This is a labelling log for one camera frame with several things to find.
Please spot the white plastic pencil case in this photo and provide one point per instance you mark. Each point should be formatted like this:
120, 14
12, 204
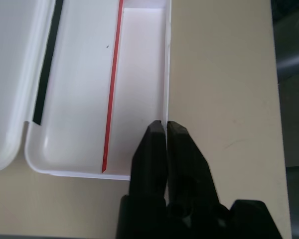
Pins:
79, 87

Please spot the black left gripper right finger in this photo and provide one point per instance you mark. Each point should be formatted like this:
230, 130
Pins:
187, 169

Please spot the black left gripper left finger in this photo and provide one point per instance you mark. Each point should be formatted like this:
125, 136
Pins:
149, 161

